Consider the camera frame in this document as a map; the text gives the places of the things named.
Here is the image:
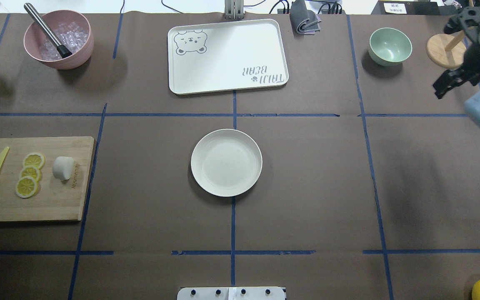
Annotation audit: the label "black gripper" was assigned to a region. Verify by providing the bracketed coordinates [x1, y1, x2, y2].
[432, 43, 480, 99]

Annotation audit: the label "white round plate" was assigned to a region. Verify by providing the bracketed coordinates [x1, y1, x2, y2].
[190, 129, 263, 197]

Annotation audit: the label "white bear print tray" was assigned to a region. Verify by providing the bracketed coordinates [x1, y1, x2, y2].
[167, 19, 290, 95]

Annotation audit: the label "white steamed bun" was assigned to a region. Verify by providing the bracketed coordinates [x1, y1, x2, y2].
[52, 156, 75, 182]

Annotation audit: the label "wooden mug tree stand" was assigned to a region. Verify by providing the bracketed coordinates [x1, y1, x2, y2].
[426, 0, 480, 69]

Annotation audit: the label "light green bowl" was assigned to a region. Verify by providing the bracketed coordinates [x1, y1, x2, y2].
[368, 28, 413, 67]

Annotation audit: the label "white label black box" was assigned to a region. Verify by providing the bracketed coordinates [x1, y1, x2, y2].
[371, 0, 470, 16]

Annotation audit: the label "folded grey cloth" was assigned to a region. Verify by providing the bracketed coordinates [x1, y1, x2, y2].
[289, 0, 321, 35]

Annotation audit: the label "pink bowl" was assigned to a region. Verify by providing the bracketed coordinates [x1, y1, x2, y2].
[23, 10, 95, 70]

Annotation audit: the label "clear ice cubes pile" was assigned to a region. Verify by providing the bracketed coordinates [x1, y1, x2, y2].
[39, 22, 88, 61]

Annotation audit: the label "steel muddler black tip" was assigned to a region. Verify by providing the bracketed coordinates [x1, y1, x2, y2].
[23, 2, 72, 58]

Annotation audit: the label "bamboo cutting board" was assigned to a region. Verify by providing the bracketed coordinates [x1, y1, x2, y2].
[0, 136, 95, 222]

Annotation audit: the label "lemon slice far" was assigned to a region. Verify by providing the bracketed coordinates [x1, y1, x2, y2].
[22, 152, 45, 169]

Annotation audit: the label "lemon slice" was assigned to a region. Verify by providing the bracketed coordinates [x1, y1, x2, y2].
[19, 165, 42, 182]
[15, 175, 39, 199]
[22, 152, 45, 169]

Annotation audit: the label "lemon slice middle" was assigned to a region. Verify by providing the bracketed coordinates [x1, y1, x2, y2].
[19, 165, 42, 182]

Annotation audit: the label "lemon slice near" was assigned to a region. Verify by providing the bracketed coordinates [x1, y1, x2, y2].
[15, 175, 39, 199]

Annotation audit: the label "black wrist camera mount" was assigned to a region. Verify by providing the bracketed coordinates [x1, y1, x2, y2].
[443, 6, 480, 35]

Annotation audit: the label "black cables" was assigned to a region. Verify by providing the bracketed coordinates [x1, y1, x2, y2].
[120, 0, 343, 15]

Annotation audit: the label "grey metal camera post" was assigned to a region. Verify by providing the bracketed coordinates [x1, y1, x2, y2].
[224, 0, 245, 20]

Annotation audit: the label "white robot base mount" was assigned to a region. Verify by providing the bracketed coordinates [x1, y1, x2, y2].
[177, 286, 287, 300]

